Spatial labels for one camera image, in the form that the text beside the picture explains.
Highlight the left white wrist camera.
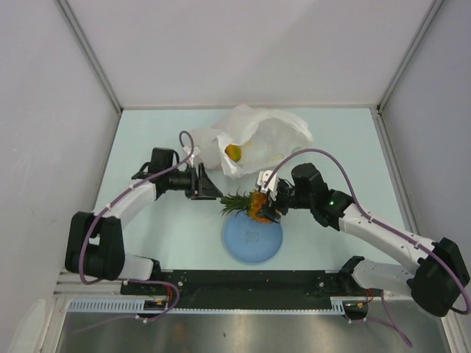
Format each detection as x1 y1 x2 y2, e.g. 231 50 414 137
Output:
184 146 201 167

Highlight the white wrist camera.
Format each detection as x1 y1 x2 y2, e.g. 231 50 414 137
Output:
255 170 279 199
184 146 201 167

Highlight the aluminium frame rail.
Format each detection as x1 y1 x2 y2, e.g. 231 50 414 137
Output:
53 268 452 301

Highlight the fake mango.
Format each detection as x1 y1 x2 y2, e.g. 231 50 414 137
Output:
224 144 242 163

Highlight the white slotted cable duct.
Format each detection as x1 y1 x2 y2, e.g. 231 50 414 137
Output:
68 298 345 315

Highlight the blue plastic plate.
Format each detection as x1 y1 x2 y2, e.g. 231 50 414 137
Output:
222 213 283 264

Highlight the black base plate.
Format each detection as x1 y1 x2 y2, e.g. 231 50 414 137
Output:
120 269 384 318

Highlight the white plastic bag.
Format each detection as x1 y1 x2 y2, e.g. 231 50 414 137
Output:
190 104 313 179

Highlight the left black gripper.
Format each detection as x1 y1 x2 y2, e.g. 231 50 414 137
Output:
164 163 222 200

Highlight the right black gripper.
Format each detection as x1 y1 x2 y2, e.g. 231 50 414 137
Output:
257 180 314 224

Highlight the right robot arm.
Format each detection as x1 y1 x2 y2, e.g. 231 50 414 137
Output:
256 163 470 317

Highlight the fake pineapple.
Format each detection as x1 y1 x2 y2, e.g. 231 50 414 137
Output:
219 189 274 224

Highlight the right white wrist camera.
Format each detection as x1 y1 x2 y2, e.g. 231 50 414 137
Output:
255 170 279 199

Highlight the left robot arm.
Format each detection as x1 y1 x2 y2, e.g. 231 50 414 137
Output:
65 148 222 294

